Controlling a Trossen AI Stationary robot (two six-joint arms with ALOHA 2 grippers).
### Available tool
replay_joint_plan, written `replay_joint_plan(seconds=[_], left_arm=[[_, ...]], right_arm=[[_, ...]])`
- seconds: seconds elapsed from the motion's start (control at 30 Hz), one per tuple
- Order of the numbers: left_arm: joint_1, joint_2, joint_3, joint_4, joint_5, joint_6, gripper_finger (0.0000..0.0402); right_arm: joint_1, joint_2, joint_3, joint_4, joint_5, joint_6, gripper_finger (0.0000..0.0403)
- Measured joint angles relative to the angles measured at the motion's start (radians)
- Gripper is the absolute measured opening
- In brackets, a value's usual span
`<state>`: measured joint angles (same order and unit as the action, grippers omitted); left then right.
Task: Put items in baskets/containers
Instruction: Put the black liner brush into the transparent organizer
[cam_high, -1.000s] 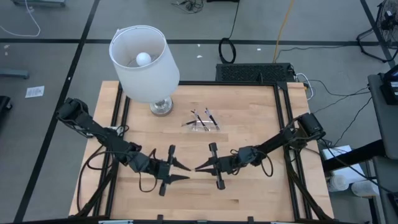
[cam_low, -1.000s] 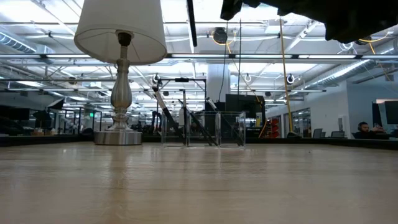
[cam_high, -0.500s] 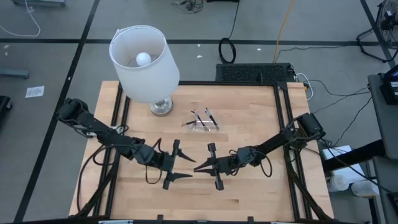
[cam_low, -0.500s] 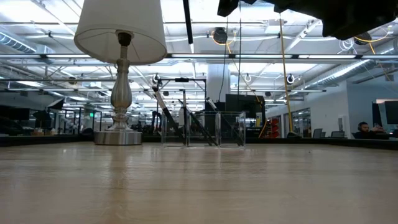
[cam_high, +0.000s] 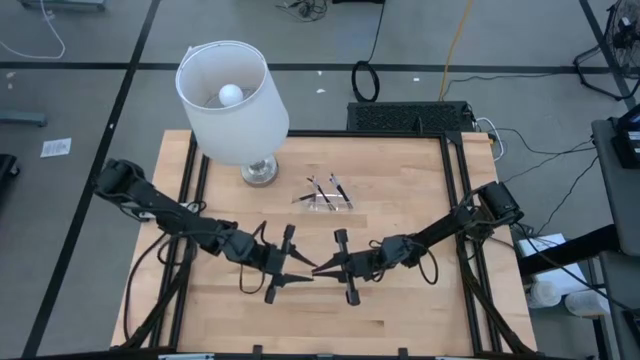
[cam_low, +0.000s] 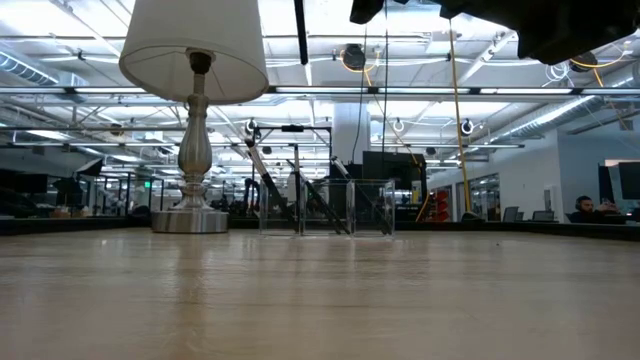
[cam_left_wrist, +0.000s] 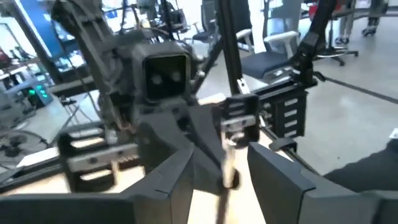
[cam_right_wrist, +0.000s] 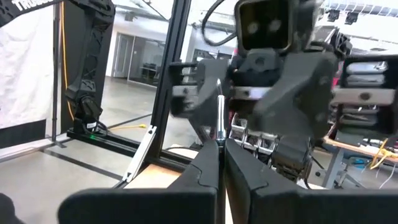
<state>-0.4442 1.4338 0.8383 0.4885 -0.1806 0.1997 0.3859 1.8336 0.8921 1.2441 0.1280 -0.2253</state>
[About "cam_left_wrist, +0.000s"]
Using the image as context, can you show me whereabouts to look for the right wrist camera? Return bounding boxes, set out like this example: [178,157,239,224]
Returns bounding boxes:
[141,52,192,103]

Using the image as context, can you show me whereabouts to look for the black office chair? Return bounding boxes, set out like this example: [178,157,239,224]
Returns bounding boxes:
[191,0,218,44]

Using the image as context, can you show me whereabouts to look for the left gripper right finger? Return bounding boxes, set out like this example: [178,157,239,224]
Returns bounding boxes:
[247,141,398,224]

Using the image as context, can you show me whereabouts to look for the grey computer green lights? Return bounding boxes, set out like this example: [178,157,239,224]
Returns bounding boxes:
[24,82,54,108]

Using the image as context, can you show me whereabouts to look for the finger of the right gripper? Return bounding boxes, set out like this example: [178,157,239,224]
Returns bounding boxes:
[189,105,239,195]
[137,108,195,175]

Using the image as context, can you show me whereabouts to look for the black table edge bracket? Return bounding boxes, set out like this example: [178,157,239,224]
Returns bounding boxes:
[269,136,299,154]

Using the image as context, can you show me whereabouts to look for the black floor fan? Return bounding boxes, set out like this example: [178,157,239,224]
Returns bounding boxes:
[0,129,52,167]

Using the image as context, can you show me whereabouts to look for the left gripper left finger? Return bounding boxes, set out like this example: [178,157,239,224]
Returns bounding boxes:
[0,145,197,224]

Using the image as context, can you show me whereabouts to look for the black slotted block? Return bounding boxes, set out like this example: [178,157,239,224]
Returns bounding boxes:
[253,77,318,139]

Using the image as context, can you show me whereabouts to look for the blue board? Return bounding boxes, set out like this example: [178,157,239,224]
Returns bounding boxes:
[18,0,63,57]

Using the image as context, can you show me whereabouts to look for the office chair white armrests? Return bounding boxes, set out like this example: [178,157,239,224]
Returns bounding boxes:
[236,29,299,80]

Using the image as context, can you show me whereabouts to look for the person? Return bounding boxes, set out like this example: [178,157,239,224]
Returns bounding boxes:
[335,0,389,46]

